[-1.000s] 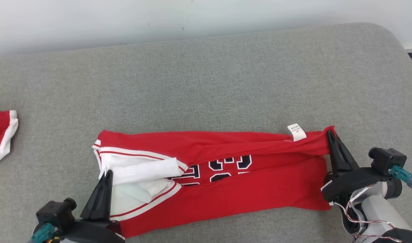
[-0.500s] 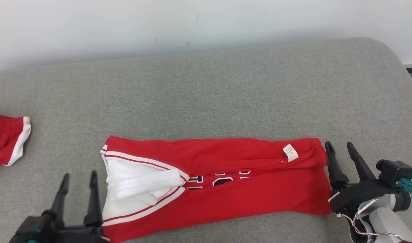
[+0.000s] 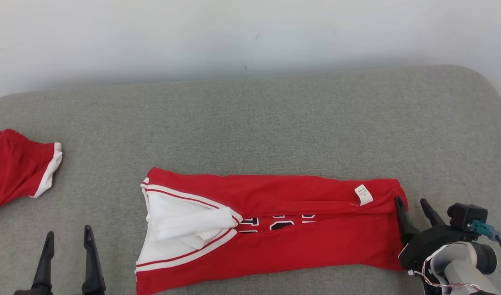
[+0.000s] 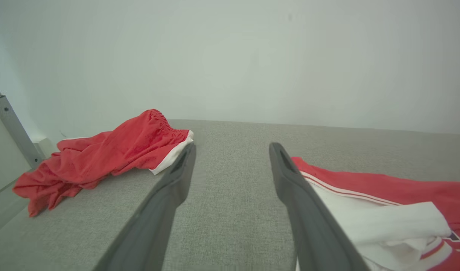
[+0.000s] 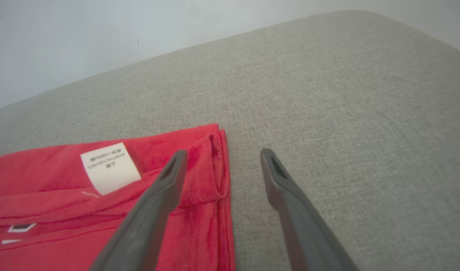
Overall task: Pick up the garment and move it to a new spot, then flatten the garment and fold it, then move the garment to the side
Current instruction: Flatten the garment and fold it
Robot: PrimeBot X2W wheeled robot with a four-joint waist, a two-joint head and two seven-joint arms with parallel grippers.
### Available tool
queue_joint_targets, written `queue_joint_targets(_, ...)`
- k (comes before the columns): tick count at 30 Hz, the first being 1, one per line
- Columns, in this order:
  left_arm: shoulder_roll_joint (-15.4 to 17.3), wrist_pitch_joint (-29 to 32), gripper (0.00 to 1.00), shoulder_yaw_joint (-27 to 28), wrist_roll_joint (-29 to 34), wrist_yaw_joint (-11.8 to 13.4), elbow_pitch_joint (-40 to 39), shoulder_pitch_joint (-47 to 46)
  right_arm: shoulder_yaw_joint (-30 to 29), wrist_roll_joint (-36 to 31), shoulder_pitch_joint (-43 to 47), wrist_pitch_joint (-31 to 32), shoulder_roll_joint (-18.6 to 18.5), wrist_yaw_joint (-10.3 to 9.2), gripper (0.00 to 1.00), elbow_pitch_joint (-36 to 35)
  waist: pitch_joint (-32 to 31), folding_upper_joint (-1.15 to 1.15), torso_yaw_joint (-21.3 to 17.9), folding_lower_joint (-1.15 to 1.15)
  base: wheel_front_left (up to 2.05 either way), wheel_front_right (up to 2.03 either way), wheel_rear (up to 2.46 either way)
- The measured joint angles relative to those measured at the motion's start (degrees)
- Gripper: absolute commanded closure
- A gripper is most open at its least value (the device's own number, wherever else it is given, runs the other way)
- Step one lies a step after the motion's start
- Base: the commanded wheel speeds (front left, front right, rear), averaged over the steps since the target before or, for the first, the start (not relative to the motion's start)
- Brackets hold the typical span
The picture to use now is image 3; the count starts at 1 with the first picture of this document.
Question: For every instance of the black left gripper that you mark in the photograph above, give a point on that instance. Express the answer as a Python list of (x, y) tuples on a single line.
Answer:
[(62, 292)]

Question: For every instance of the red basketball shorts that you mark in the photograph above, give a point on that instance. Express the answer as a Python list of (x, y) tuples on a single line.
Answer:
[(17, 168)]

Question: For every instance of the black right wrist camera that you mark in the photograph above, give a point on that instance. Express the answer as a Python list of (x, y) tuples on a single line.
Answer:
[(465, 215)]

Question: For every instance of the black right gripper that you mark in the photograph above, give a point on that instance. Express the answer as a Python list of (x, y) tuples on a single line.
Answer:
[(429, 243)]

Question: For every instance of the red basketball jersey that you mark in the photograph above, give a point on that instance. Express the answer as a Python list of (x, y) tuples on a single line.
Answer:
[(316, 246)]

